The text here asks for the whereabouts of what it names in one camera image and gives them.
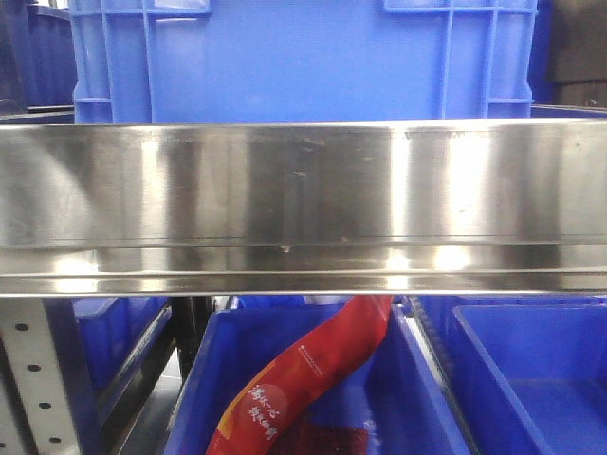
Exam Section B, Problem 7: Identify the blue bin lower middle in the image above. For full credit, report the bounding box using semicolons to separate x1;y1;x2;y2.
165;302;469;454

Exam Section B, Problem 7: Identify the blue bin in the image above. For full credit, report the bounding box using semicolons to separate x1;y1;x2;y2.
43;297;171;432
413;295;606;454
165;302;469;454

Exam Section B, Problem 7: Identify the blue bin lower left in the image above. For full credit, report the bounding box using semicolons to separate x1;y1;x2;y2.
43;297;171;432

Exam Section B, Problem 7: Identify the blue bin lower right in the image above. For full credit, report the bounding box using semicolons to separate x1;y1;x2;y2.
413;295;606;454

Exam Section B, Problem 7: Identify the red snack package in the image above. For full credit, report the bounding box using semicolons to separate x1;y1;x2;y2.
206;295;393;454

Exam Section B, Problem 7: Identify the large blue crate on shelf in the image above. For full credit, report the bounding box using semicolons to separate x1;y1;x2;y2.
68;0;538;123

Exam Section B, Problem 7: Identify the stainless steel shelf rail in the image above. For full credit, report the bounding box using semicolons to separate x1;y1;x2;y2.
1;119;606;297

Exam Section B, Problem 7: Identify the white perforated shelf post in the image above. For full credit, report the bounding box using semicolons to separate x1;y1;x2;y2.
1;299;80;454

